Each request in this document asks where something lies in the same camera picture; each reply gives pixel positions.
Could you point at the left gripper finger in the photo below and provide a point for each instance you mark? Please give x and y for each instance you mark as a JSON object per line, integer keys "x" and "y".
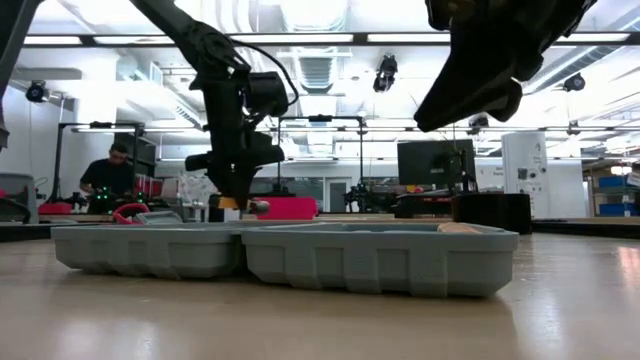
{"x": 262, "y": 157}
{"x": 212, "y": 164}

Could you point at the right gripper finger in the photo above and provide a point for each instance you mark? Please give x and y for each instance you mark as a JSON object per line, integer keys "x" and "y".
{"x": 504, "y": 102}
{"x": 465, "y": 95}

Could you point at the grey plastic tool case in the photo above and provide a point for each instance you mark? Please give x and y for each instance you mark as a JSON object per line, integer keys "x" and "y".
{"x": 375, "y": 265}

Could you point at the black background robot arm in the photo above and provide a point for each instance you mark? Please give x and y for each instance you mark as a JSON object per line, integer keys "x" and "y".
{"x": 372, "y": 197}

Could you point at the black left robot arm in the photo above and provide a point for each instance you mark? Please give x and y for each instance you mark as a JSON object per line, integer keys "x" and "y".
{"x": 200, "y": 40}

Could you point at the red plastic bin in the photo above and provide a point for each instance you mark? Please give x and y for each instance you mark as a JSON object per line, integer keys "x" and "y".
{"x": 292, "y": 207}

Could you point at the red storage crate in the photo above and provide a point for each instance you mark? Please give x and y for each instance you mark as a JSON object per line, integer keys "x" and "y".
{"x": 149, "y": 186}

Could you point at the black computer monitor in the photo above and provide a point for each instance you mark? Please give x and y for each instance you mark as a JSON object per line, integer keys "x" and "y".
{"x": 430, "y": 162}

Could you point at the person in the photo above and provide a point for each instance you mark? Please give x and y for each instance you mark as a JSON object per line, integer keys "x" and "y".
{"x": 107, "y": 175}

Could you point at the black box on table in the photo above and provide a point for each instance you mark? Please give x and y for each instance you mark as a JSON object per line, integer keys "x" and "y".
{"x": 492, "y": 210}

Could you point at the blue storage bins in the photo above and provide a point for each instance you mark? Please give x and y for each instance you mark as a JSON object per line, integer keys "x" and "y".
{"x": 620, "y": 197}

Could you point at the red flat object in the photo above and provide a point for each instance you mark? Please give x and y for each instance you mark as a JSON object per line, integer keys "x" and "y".
{"x": 55, "y": 208}

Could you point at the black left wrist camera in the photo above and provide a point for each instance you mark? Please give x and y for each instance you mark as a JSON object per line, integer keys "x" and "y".
{"x": 267, "y": 94}

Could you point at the black aluminium table frame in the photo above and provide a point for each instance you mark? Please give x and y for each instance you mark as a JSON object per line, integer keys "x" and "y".
{"x": 575, "y": 229}

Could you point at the black rig frame with light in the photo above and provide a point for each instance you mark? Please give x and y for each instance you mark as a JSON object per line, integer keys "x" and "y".
{"x": 59, "y": 160}

